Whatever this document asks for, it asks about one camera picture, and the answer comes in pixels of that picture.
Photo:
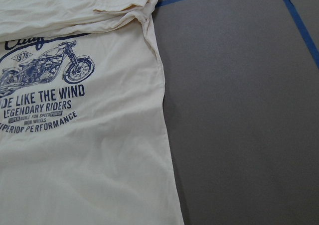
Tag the cream long-sleeve printed shirt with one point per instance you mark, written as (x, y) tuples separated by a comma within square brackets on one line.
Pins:
[(83, 139)]

